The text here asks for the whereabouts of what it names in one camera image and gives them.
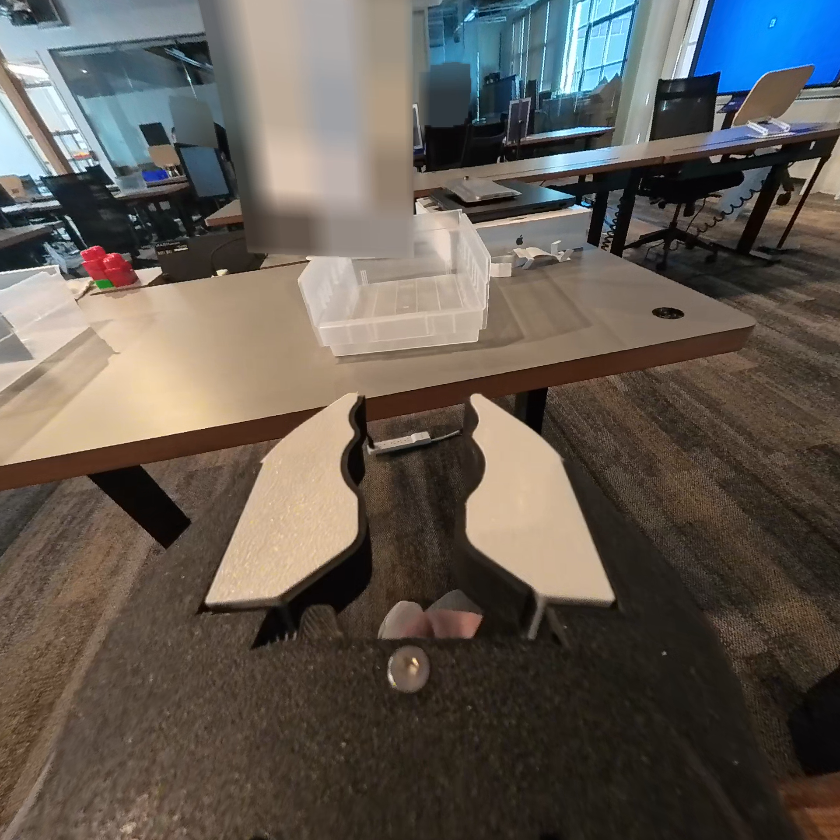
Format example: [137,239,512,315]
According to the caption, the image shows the black printed box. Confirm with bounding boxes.
[156,231,266,282]

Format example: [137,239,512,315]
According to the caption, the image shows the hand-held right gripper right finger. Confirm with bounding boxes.
[458,392,618,639]

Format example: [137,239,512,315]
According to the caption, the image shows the blue display screen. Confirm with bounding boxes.
[689,0,840,96]

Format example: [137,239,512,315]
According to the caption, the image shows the computer monitor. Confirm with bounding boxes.
[177,146,231,201]

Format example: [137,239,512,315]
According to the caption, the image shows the long brown desk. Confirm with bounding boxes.
[413,121,840,270]

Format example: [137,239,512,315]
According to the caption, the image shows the brown thin board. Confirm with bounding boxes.
[73,266,165,298]

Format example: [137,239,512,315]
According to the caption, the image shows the white plastic clips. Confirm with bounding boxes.
[491,241,584,280]

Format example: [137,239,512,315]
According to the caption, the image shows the silver laptop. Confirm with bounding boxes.
[441,177,522,204]

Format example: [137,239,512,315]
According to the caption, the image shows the white cardboard box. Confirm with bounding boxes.
[472,206,589,256]

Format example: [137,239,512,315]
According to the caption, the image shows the clear divided plastic bin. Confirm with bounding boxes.
[0,266,120,391]

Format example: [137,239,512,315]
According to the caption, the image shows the white power strip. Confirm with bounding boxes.
[367,430,466,458]

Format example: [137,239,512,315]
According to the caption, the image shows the red toy block stack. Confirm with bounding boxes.
[80,246,139,288]

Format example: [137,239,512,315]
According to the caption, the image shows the black office chair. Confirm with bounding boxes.
[640,72,746,266]

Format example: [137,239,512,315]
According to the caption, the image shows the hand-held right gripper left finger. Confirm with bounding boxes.
[203,392,374,614]

